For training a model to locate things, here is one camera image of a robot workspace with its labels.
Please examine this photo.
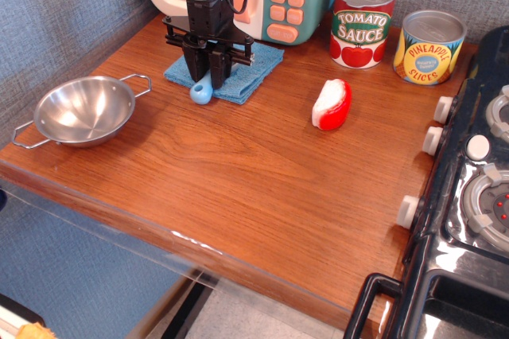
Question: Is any red white toy cheese wedge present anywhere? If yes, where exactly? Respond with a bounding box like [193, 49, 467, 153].
[312, 79, 352, 131]

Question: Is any blue scoop with grey bowl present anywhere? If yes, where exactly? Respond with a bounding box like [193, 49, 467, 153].
[189, 72, 214, 105]

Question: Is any black toy stove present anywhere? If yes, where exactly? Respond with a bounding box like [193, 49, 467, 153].
[344, 26, 508, 338]

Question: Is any tomato sauce can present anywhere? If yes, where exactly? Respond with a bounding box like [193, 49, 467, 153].
[329, 0, 395, 68]

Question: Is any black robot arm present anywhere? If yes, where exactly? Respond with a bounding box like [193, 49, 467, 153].
[163, 0, 254, 89]

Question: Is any blue folded cloth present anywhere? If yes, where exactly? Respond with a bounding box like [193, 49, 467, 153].
[164, 43, 284, 105]

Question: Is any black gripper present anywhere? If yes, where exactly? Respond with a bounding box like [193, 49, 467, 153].
[163, 0, 254, 90]

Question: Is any pineapple slices can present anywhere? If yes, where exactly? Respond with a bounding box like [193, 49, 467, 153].
[393, 10, 467, 86]

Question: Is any steel bowl with handles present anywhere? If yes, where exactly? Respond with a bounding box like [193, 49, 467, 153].
[11, 73, 153, 150]

